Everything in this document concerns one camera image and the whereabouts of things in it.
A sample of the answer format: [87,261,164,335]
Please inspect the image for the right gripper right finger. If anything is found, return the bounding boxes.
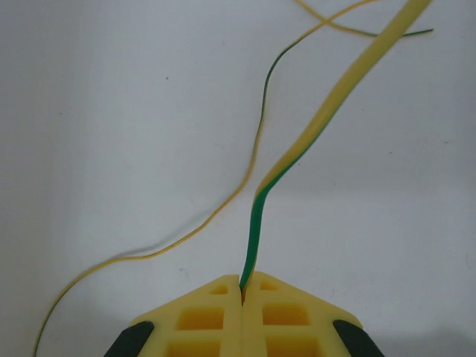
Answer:
[241,271,386,357]

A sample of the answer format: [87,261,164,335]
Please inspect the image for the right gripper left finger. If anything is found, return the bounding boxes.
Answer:
[106,274,243,357]

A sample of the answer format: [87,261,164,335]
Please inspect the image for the white plastic tray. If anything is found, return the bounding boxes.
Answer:
[0,0,476,357]

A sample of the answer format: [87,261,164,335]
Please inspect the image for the yellow green striped cable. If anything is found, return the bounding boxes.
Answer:
[33,0,435,357]
[239,0,435,298]

